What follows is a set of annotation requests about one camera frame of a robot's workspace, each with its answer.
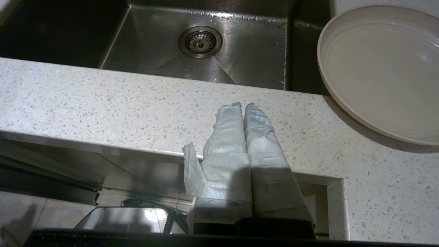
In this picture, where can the paper-wrapped right gripper left finger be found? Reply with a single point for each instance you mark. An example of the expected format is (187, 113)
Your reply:
(226, 164)

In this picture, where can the paper-wrapped right gripper right finger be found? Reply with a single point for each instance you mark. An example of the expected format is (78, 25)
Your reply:
(271, 178)

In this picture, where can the cream white round plate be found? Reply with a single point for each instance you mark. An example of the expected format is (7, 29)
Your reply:
(384, 68)

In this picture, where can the stainless steel sink basin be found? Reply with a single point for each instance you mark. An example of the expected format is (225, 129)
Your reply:
(154, 48)

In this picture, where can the grey under-counter cabinet front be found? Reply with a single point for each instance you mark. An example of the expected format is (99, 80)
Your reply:
(120, 164)

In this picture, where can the shiny metal robot chassis plate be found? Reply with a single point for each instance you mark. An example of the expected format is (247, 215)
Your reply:
(127, 219)

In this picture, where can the round metal drain strainer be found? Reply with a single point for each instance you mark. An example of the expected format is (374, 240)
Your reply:
(200, 42)

